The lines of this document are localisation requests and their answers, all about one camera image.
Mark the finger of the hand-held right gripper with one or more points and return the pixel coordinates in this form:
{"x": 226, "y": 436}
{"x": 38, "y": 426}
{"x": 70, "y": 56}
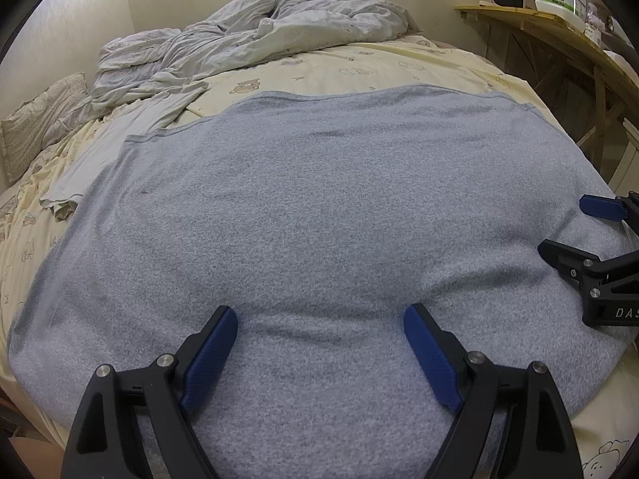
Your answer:
{"x": 599, "y": 206}
{"x": 564, "y": 257}

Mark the grey heathered top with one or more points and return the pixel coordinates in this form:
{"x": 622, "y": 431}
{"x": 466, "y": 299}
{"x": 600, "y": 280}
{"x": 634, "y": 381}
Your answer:
{"x": 324, "y": 209}

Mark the beige pillow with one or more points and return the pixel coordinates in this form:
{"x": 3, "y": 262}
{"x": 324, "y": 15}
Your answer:
{"x": 40, "y": 114}

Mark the grey white crumpled duvet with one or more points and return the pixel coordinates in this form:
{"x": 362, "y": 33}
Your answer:
{"x": 249, "y": 35}

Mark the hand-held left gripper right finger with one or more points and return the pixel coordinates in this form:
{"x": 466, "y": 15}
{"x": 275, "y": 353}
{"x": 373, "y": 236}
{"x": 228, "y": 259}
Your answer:
{"x": 432, "y": 359}

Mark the wooden desk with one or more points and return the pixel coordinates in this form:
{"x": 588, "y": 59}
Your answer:
{"x": 539, "y": 20}

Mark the cream bear print blanket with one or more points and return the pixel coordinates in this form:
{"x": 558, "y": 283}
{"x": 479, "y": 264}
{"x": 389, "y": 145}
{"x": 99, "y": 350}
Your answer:
{"x": 374, "y": 70}

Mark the white cabinet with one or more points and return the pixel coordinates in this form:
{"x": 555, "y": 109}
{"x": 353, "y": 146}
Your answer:
{"x": 630, "y": 144}

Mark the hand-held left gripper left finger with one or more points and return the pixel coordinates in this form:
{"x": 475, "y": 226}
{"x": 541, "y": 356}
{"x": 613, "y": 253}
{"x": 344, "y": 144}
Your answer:
{"x": 209, "y": 359}

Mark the white cartoon print T-shirt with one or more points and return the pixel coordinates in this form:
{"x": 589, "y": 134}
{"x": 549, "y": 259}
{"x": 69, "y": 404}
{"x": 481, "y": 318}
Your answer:
{"x": 125, "y": 129}

